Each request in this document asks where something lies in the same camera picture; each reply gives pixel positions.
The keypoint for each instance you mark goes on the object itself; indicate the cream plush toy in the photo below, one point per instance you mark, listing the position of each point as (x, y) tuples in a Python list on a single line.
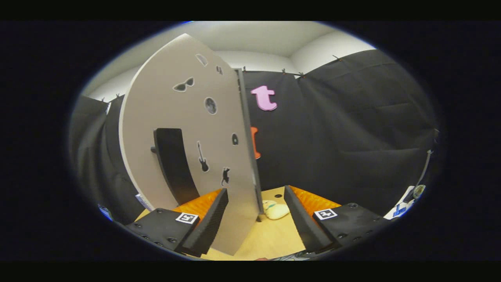
[(277, 210)]

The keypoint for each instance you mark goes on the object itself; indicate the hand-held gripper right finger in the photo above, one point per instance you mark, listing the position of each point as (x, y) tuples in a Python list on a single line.
[(303, 219)]

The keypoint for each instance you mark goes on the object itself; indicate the grey cabinet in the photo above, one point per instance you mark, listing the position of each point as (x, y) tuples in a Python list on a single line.
[(245, 117)]

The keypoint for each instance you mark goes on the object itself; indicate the black backdrop cloth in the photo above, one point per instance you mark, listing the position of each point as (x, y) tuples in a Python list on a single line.
[(352, 137)]

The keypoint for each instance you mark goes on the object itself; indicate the blue screen phone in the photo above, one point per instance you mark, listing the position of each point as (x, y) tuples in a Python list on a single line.
[(105, 211)]

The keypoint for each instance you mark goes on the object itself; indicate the white blue packet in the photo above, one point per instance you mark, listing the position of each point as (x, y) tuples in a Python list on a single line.
[(403, 205)]

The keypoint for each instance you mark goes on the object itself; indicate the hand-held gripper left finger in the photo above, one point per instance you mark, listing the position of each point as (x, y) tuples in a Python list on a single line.
[(205, 227)]

